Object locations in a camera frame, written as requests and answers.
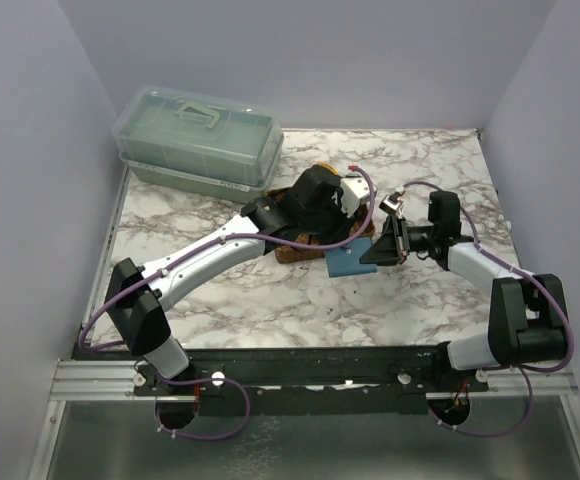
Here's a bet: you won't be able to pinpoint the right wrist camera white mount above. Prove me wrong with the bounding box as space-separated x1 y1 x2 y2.
379 189 406 218

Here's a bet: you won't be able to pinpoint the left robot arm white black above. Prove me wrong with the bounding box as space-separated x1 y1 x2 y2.
103 164 374 380

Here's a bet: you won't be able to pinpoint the yellow handled pliers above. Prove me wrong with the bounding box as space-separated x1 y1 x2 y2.
316 162 339 176

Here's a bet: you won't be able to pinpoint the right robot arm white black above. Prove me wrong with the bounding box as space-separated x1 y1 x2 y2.
360 190 573 373

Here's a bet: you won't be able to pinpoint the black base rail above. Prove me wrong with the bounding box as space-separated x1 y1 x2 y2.
129 342 494 416

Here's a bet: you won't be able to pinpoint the blue leather card holder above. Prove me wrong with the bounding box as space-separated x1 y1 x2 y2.
325 237 377 278

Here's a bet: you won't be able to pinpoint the brown woven divided basket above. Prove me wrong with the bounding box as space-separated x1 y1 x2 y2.
266 187 368 264

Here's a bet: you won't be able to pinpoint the green plastic storage box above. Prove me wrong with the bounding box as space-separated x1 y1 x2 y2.
112 85 284 204

